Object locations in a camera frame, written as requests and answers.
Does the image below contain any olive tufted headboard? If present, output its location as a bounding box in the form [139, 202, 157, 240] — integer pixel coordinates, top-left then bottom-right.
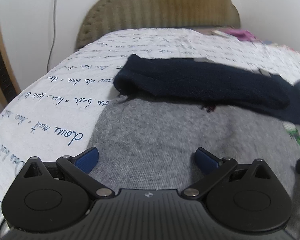
[75, 0, 241, 50]

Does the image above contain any white script-print quilt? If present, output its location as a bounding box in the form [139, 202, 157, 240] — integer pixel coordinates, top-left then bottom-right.
[0, 28, 300, 223]

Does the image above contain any black power cable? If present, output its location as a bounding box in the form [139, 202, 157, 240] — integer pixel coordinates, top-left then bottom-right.
[46, 0, 61, 73]

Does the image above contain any white power strip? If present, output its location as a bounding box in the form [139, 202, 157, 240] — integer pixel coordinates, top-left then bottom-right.
[212, 30, 233, 38]

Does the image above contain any grey navy knit sweater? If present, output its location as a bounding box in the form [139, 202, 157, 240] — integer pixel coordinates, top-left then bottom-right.
[88, 55, 300, 239]

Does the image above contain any purple garment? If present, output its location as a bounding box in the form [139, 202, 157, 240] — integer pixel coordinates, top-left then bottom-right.
[224, 29, 257, 42]

